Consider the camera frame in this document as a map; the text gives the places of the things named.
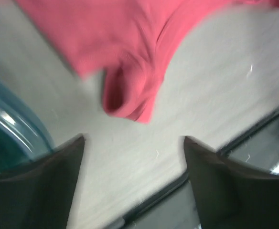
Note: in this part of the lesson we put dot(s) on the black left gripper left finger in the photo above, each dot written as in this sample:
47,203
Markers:
39,195

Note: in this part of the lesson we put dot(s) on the red tank top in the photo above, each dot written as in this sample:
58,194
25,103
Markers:
133,40

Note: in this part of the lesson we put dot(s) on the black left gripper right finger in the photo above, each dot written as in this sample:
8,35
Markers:
230,195

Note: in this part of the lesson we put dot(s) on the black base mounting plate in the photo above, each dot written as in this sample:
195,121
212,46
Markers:
174,206

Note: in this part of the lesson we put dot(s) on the teal plastic laundry basin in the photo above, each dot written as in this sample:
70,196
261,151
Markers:
23,137

